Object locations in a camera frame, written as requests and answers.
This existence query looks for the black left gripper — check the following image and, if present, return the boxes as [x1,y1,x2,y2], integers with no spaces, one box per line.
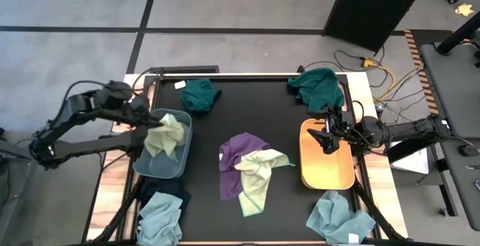
[124,94,165,130]

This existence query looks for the black floor cables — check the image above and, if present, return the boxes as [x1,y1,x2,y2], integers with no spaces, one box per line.
[303,45,436,127]

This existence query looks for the black computer mouse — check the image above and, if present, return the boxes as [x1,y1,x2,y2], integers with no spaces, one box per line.
[457,144,480,158]

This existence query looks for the black table frame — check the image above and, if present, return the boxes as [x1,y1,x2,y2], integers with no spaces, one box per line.
[84,71,413,246]

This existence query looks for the grey desk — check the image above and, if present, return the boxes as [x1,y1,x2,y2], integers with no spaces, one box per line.
[419,41,480,232]

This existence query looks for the black pole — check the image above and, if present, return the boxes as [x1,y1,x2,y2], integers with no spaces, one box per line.
[434,11,480,56]

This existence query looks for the orange black striped strip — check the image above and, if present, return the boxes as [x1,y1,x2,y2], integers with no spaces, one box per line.
[403,29,442,123]

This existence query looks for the navy blue microfiber towel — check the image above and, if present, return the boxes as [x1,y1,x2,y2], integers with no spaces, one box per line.
[139,177,192,217]

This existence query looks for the dark green towel white tag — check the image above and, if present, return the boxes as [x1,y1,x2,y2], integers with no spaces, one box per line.
[174,78,222,113]

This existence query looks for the yellow power cable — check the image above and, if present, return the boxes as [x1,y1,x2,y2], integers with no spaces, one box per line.
[361,56,424,103]

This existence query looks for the yellow star paper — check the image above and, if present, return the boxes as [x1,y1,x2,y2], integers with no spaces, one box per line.
[454,3,476,17]

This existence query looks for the orange plastic basket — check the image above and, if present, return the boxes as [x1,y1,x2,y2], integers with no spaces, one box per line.
[298,118,356,191]

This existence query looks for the black desk leg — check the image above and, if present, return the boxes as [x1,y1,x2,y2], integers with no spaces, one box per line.
[434,136,459,218]

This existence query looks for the purple microfiber towel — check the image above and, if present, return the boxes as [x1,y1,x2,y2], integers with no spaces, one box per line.
[218,132,271,202]

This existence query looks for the light blue microfiber towel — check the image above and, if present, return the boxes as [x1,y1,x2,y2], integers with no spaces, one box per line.
[135,191,185,246]

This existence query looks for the black desk support bar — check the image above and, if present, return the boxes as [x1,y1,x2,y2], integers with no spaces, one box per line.
[387,139,440,164]

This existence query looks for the blue plastic basket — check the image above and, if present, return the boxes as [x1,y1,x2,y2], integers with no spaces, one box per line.
[132,107,194,180]

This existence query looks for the light blue towel white tag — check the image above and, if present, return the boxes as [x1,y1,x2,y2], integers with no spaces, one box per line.
[305,190,377,245]

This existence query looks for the white paper sheet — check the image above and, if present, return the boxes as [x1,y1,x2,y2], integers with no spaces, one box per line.
[389,146,431,176]

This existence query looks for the grey metal stand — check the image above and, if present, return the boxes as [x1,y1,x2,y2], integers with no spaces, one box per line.
[0,136,38,246]

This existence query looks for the black table mat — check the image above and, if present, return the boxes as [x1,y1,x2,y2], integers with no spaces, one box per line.
[136,79,363,242]

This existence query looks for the light green microfiber towel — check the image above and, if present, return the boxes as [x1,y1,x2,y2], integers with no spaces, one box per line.
[234,148,296,218]
[143,112,190,161]

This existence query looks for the dark green microfiber towel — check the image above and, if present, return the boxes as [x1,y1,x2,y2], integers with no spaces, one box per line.
[287,67,345,114]

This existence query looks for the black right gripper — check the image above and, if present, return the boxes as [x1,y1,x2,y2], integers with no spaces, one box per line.
[306,105,356,155]

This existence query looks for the black cabinet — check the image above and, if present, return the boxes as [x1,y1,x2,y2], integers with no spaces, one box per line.
[323,0,434,54]

